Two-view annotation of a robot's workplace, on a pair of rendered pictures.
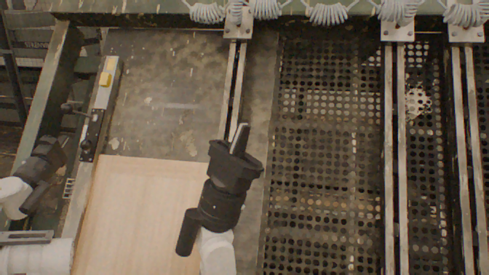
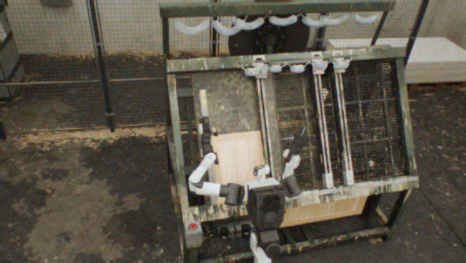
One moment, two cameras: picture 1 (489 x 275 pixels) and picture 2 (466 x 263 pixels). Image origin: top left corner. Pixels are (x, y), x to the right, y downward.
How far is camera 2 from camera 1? 235 cm
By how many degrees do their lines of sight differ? 27
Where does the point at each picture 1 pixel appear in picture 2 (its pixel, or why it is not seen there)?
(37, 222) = (187, 169)
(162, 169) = (239, 136)
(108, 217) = (223, 160)
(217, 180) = (298, 142)
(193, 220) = (292, 153)
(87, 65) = (183, 92)
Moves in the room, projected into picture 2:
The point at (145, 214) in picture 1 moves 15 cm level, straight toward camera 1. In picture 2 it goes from (237, 156) to (250, 164)
